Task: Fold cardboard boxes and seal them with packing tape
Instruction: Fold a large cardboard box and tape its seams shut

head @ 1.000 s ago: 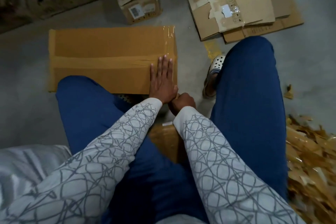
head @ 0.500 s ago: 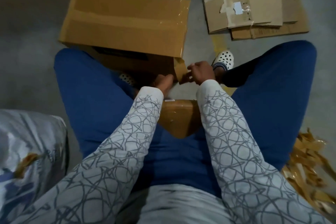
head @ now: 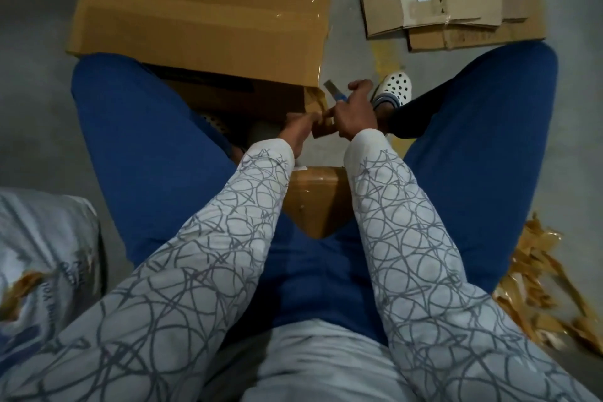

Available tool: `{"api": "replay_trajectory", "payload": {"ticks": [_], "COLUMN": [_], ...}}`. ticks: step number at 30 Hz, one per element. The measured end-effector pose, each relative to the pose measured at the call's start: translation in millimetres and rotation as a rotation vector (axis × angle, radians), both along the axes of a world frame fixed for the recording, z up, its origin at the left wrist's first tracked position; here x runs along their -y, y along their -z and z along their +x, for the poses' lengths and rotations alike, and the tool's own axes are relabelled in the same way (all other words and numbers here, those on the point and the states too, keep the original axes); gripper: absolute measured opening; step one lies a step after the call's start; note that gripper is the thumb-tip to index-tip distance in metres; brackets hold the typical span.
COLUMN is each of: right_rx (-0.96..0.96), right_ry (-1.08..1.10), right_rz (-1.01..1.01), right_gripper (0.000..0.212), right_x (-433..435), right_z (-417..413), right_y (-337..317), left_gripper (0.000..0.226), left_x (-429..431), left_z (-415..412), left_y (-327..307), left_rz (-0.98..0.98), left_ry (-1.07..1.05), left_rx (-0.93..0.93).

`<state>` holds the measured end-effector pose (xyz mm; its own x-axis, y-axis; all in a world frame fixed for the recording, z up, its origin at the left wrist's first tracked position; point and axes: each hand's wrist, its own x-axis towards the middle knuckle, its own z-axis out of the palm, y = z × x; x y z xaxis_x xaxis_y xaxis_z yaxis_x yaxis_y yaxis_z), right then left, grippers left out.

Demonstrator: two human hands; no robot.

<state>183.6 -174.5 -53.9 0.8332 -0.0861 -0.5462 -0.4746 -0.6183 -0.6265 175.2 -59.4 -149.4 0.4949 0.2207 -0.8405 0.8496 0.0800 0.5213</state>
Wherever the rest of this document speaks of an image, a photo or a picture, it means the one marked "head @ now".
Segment person's left hand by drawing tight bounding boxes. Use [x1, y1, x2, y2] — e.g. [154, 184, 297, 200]
[278, 111, 323, 160]

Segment person's right hand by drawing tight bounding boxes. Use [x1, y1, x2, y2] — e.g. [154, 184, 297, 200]
[332, 79, 382, 143]

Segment blue-handled cutter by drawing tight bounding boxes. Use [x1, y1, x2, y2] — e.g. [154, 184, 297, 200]
[323, 79, 352, 106]

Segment large black-label cardboard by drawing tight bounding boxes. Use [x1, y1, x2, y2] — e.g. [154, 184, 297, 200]
[66, 0, 337, 125]

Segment person's right forearm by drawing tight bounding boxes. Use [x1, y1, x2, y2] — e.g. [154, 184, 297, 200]
[343, 128, 599, 402]

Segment person's left forearm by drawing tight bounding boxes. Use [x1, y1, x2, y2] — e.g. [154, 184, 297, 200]
[0, 138, 297, 402]

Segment person's right white clog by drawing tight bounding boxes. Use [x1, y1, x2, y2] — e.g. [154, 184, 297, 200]
[370, 70, 414, 125]

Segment person's white clog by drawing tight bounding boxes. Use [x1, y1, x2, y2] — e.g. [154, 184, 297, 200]
[193, 111, 244, 165]
[370, 70, 414, 125]

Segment person's left white clog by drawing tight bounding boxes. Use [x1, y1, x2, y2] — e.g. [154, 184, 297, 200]
[193, 111, 244, 165]

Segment person's blue trousers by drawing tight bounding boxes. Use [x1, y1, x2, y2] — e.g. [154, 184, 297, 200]
[70, 40, 561, 346]

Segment person's grey shirt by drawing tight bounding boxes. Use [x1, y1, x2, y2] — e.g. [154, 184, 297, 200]
[200, 318, 420, 402]

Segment crumpled brown tape scraps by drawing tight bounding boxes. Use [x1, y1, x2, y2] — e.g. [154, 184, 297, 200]
[494, 211, 603, 356]

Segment brown plastic-wrapped stool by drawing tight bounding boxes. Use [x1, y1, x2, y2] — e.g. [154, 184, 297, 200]
[283, 165, 357, 240]

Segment white woven sack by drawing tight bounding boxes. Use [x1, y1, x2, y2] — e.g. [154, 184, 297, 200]
[0, 187, 105, 370]

